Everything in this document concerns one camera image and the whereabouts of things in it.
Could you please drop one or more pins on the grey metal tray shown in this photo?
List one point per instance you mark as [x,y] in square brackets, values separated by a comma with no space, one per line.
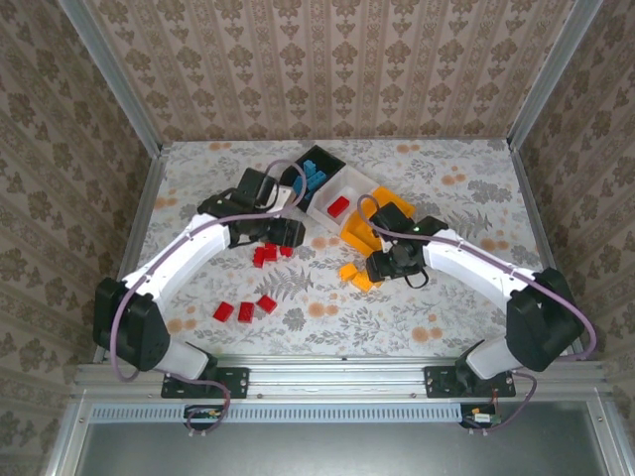
[317,451]

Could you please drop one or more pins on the floral patterned table cover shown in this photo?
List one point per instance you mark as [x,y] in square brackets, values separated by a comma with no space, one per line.
[347,327]

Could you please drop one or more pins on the red lego brick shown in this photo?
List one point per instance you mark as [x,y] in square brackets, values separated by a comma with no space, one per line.
[338,205]
[287,250]
[259,258]
[271,251]
[223,311]
[246,312]
[267,303]

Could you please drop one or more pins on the yellow lego brick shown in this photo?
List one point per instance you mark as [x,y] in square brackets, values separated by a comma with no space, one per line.
[362,282]
[348,272]

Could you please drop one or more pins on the aluminium side rail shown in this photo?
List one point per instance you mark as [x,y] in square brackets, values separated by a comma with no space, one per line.
[144,208]
[533,198]

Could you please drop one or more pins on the white plastic container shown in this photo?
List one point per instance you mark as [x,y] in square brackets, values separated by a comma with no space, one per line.
[357,181]

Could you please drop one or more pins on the yellow plastic container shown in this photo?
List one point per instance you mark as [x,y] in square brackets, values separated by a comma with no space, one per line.
[354,230]

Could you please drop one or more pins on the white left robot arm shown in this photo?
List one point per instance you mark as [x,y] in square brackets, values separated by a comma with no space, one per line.
[168,263]

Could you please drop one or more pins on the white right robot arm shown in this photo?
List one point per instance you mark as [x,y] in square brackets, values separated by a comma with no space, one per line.
[476,263]

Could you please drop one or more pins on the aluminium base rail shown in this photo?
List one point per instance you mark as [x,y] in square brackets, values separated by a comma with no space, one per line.
[337,382]

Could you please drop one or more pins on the black plastic container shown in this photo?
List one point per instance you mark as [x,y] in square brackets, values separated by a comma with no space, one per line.
[327,158]

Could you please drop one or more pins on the aluminium frame post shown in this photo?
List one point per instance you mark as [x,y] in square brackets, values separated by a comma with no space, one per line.
[114,69]
[550,74]

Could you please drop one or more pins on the blue lego brick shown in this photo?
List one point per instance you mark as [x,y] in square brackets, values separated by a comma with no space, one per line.
[317,179]
[297,186]
[310,166]

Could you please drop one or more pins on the small circuit board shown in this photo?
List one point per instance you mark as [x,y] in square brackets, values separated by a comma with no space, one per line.
[206,414]
[481,416]

